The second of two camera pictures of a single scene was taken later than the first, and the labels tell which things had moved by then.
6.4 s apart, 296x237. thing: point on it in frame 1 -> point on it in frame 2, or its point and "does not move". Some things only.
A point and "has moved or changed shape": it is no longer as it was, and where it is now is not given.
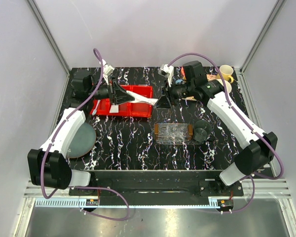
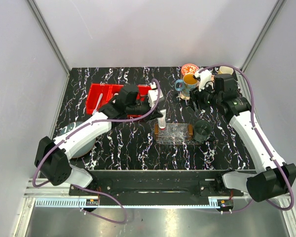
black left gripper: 120,95 -> 156,114
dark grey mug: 202,129 does not move
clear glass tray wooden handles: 173,134 does not move
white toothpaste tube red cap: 138,98 has moved or changed shape
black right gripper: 164,101 -> 196,95
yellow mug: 226,71 does not move
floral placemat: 209,77 does not move
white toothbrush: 94,110 does not move
